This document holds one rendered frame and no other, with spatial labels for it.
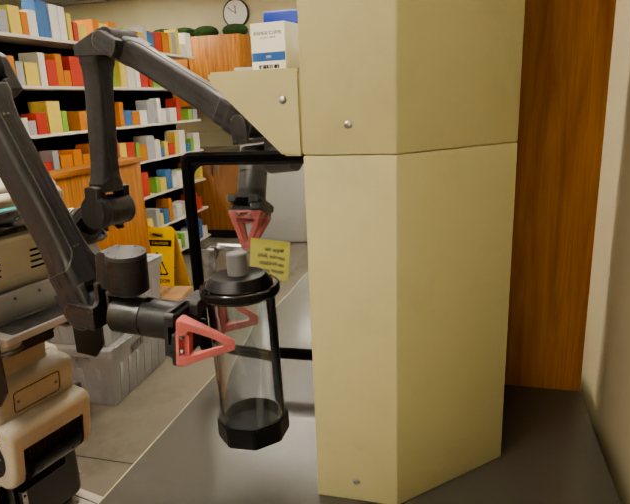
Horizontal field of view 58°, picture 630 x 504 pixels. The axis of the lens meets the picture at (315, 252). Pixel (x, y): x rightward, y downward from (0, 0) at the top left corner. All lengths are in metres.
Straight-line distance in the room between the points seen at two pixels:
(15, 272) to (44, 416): 0.34
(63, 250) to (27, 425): 0.66
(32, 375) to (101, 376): 1.62
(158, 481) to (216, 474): 0.08
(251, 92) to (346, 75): 0.11
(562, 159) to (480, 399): 0.43
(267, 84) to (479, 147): 0.27
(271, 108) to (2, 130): 0.41
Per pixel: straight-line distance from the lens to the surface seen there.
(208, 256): 1.07
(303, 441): 0.97
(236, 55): 6.35
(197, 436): 1.01
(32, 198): 0.90
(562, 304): 1.10
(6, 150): 0.91
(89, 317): 0.87
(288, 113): 0.68
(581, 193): 1.05
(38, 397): 1.51
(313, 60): 0.67
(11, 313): 1.38
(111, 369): 3.03
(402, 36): 0.66
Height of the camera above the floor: 1.48
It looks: 15 degrees down
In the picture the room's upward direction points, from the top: 2 degrees counter-clockwise
